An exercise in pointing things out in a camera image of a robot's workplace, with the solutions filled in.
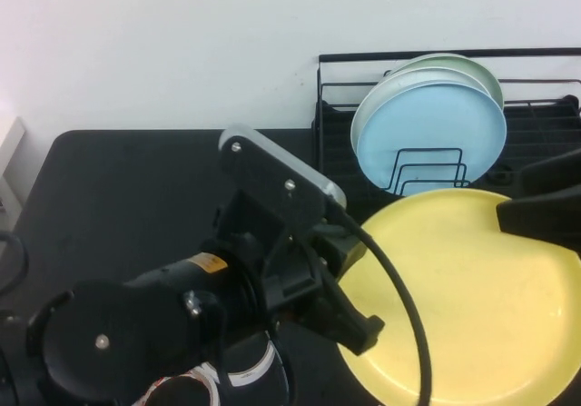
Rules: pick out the white double-sided tape roll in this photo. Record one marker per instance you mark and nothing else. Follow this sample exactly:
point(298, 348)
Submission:
point(254, 372)
point(206, 372)

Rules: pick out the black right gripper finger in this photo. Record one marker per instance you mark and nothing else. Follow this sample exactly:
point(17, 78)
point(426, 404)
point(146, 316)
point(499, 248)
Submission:
point(556, 172)
point(554, 217)

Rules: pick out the light blue plate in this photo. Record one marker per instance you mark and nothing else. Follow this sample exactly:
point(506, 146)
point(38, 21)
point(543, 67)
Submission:
point(431, 120)

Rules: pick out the pale green plate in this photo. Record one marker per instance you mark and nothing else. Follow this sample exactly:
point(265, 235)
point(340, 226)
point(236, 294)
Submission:
point(454, 63)

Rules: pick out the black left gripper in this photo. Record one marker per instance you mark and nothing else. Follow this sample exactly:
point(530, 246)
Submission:
point(281, 270)

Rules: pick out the pale grey plate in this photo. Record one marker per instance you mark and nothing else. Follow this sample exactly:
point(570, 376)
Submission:
point(420, 76)

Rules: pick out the yellow plastic plate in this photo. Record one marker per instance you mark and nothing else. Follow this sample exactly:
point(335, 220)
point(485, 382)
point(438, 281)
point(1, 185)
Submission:
point(476, 310)

